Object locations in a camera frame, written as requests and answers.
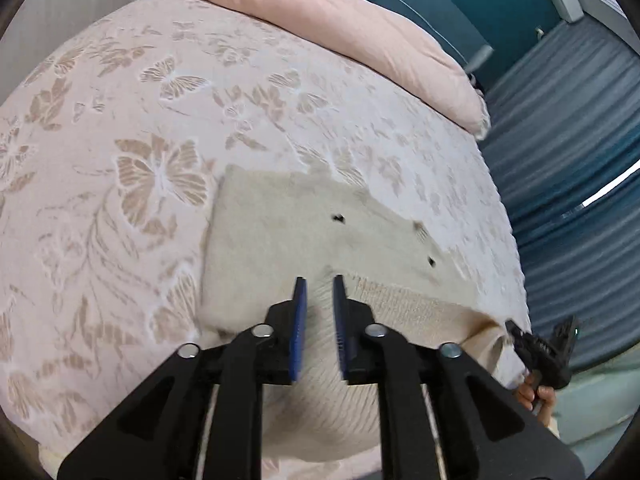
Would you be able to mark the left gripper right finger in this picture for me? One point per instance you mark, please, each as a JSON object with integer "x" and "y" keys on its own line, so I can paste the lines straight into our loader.
{"x": 442, "y": 415}

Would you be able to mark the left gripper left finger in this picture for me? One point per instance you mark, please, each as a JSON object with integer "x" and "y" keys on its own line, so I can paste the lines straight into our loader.
{"x": 199, "y": 414}

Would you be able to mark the beige knit heart sweater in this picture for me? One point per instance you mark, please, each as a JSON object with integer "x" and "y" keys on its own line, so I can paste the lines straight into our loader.
{"x": 267, "y": 230}

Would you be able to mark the person's right hand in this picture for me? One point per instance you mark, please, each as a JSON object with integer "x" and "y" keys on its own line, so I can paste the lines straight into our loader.
{"x": 541, "y": 398}

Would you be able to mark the blue-grey curtain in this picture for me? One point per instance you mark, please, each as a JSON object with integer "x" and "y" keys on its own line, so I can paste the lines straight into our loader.
{"x": 563, "y": 151}

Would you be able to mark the pink butterfly bed sheet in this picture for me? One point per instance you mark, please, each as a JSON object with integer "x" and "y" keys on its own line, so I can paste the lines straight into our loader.
{"x": 112, "y": 151}

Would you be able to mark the pink folded duvet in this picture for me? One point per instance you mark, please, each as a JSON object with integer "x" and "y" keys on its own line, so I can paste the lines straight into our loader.
{"x": 386, "y": 42}

